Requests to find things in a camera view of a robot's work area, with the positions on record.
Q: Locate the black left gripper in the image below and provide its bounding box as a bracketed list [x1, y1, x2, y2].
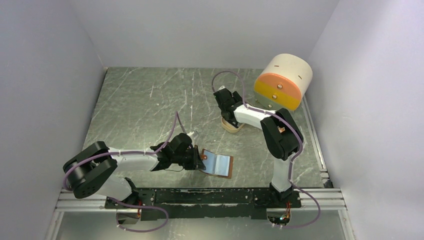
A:
[172, 144, 206, 170]

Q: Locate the beige plastic tray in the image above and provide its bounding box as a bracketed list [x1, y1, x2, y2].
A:
[221, 117, 245, 134]

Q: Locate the brown leather card holder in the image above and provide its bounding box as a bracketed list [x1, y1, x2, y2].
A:
[200, 149, 234, 179]

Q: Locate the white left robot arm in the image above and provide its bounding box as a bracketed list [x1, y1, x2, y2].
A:
[62, 132, 207, 208]

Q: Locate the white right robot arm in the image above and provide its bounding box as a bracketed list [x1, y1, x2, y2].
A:
[212, 86, 304, 207]

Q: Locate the round pastel drawer box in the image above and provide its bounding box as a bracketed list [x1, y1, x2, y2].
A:
[253, 53, 313, 111]

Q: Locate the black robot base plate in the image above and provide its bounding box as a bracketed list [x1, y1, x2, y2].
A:
[104, 187, 302, 221]

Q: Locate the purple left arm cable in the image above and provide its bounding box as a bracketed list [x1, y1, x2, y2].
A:
[62, 110, 200, 233]

